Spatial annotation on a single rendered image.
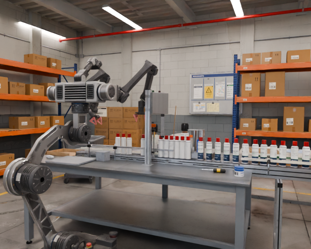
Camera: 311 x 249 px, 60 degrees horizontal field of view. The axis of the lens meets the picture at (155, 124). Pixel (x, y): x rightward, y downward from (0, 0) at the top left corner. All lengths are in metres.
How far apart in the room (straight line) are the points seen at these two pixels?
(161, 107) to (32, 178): 1.20
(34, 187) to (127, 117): 4.39
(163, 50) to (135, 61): 0.86
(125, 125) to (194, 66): 2.39
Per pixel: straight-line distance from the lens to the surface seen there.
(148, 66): 2.24
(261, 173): 2.33
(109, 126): 6.19
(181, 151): 2.43
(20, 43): 7.31
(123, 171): 2.18
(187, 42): 7.20
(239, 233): 2.08
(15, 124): 6.22
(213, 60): 6.94
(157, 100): 2.35
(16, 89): 6.10
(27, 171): 1.82
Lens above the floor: 1.32
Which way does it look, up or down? 3 degrees down
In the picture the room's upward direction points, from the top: straight up
